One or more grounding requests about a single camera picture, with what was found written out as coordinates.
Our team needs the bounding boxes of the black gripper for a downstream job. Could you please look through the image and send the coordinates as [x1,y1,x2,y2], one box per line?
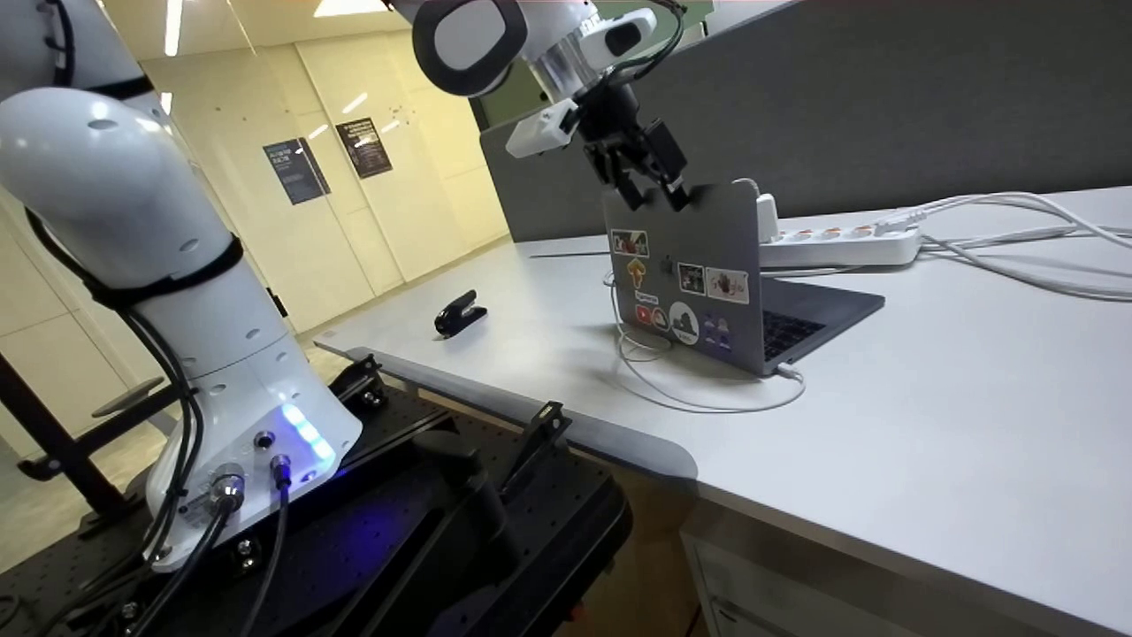
[571,76,696,217]

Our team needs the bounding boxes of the grey laptop with stickers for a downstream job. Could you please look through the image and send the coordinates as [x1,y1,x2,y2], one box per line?
[601,177,889,381]

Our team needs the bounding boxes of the white power adapter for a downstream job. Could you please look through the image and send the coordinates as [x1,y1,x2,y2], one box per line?
[724,172,784,247]

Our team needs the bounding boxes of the white power strip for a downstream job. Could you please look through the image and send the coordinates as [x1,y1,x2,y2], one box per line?
[760,218,925,273]

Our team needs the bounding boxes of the small black clip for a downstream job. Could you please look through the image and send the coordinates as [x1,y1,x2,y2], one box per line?
[432,287,490,345]

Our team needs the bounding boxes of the grey desk divider panel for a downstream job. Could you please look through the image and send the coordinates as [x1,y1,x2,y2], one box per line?
[478,0,1132,247]

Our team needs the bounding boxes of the square ceiling light panel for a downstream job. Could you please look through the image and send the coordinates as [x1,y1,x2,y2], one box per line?
[310,0,391,21]

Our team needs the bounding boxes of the black robot cart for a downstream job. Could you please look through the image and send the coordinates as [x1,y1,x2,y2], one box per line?
[0,352,637,637]

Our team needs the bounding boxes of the long ceiling light strip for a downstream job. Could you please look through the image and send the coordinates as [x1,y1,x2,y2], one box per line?
[158,0,186,60]

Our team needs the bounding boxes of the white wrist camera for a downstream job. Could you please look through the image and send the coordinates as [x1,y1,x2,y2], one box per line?
[503,96,584,163]

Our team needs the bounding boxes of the white laptop charging cable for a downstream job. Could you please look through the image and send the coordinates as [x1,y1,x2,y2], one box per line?
[604,275,814,417]

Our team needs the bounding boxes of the dark wall poster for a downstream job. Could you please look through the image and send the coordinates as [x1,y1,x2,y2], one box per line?
[262,134,333,210]
[334,115,397,184]

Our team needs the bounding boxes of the white cable bundle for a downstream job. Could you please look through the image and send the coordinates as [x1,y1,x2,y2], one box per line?
[900,187,1132,309]

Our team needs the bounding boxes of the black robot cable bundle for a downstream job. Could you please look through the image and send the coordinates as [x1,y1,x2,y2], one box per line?
[0,0,295,637]

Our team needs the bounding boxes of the black stand frame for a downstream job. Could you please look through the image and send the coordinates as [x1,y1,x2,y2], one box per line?
[0,352,186,538]

